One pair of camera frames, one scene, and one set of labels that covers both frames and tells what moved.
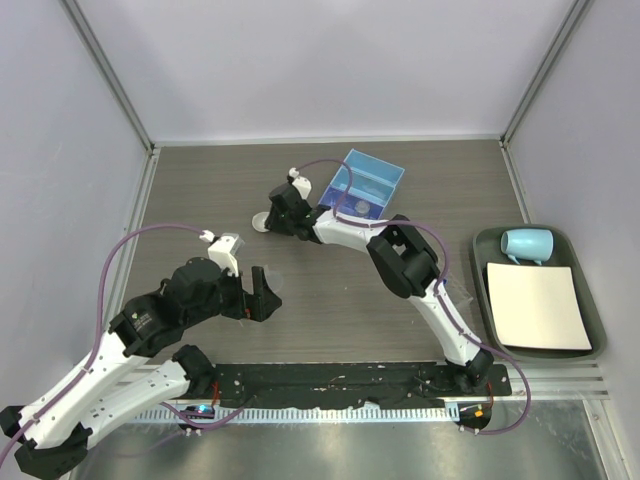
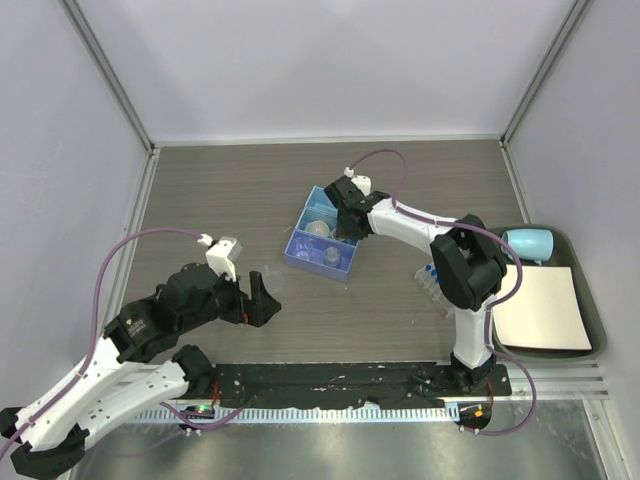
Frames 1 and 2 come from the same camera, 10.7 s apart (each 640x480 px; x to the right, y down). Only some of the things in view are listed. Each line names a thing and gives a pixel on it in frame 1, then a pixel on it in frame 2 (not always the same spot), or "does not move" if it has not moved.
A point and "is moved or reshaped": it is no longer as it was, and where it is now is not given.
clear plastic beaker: (374, 190) is moved or reshaped
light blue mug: (528, 244) does not move
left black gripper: (258, 305) does not move
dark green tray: (487, 248) does not move
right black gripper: (272, 223) -> (344, 232)
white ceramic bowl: (258, 222) is moved or reshaped
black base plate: (407, 384) does not move
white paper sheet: (536, 306) does not move
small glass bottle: (362, 208) is moved or reshaped
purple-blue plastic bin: (366, 196) is moved or reshaped
